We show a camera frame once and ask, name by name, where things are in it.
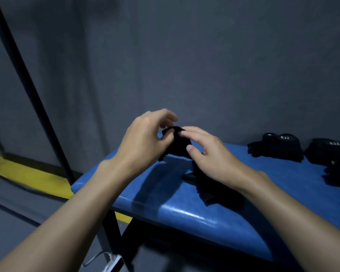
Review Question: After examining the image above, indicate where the yellow floor mat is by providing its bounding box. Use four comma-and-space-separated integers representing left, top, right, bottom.
0, 153, 132, 224

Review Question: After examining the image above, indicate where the black metal pole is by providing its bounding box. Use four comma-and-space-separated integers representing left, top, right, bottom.
0, 0, 76, 186

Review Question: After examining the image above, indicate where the blue padded bench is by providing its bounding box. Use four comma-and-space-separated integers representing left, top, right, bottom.
71, 132, 340, 272

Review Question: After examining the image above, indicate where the white charging cable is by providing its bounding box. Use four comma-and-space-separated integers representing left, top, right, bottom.
82, 250, 114, 267

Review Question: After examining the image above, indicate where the person's left hand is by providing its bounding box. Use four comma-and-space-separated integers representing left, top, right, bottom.
113, 109, 178, 179

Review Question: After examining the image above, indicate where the white power bank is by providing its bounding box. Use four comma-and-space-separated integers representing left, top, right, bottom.
102, 253, 125, 272

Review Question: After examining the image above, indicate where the person's left forearm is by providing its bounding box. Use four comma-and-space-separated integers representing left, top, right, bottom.
0, 160, 131, 272

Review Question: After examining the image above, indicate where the person's right hand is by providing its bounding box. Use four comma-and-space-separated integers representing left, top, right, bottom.
178, 126, 269, 195

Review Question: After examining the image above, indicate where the person's right forearm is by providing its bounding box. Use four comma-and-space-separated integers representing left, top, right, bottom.
238, 174, 340, 272

